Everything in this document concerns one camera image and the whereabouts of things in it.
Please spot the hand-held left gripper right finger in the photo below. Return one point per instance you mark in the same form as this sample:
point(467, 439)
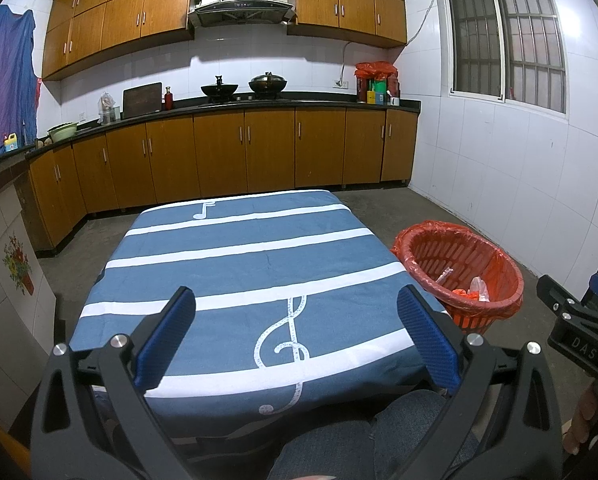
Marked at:
point(429, 340)

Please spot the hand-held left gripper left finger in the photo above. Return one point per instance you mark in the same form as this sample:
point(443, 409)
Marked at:
point(166, 340)

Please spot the red plastic wastebasket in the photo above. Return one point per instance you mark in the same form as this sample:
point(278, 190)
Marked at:
point(471, 323)

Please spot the red plastic bag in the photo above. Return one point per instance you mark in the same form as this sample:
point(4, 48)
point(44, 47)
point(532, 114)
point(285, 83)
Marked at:
point(375, 70)
point(464, 294)

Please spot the small clear bag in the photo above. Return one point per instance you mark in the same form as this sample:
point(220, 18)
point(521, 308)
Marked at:
point(445, 276)

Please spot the person's right hand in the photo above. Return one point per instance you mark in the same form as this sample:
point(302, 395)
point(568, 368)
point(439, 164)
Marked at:
point(581, 415)

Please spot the blue striped tablecloth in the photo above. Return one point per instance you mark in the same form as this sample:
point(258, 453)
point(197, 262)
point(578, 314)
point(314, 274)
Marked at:
point(259, 260)

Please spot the person's leg in jeans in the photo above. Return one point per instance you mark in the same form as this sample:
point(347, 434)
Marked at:
point(354, 445)

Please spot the flower pot sticker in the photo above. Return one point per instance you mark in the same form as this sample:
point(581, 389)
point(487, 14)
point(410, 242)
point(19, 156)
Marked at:
point(19, 265)

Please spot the wooden base cabinets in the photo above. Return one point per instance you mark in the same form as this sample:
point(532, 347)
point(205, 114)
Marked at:
point(219, 150)

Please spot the green basin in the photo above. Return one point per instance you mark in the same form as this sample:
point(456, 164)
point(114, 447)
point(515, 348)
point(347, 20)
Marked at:
point(62, 132)

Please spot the red bottle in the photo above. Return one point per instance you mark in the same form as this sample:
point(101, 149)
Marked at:
point(168, 100)

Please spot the white mug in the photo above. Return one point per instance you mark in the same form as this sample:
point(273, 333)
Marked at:
point(393, 101)

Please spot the dark cutting board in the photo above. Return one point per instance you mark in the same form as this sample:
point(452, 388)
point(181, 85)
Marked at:
point(142, 99)

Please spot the yellow box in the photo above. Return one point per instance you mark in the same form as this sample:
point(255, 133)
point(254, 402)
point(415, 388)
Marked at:
point(372, 97)

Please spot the yellow plastic bottle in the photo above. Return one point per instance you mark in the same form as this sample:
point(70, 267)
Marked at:
point(11, 142)

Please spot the black wok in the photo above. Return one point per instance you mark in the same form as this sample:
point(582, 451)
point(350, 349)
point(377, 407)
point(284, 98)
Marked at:
point(219, 90)

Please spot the red canister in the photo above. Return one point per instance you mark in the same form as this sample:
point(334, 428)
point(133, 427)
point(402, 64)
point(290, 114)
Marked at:
point(394, 85)

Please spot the green box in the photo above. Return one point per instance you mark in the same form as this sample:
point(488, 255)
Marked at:
point(379, 86)

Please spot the black kitchen countertop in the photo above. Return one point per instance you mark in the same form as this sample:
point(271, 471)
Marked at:
point(319, 105)

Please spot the barred window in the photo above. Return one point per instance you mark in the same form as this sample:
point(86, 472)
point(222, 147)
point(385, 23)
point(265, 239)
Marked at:
point(504, 40)

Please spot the black pot with lid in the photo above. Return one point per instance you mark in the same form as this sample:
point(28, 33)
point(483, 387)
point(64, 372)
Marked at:
point(267, 84)

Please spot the red plastic bag over containers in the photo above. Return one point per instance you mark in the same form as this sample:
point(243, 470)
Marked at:
point(375, 70)

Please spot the blue hanging cloth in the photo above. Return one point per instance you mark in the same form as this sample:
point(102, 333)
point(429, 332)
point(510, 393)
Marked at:
point(6, 80)

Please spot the white wall outlet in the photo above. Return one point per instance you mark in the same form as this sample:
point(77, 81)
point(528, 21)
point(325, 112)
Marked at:
point(341, 83)

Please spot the long wooden wall cabinet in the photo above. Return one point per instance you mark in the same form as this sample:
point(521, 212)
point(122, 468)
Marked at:
point(119, 15)

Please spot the short wooden wall cabinet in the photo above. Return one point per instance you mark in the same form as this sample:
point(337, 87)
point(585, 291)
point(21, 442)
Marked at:
point(349, 0)

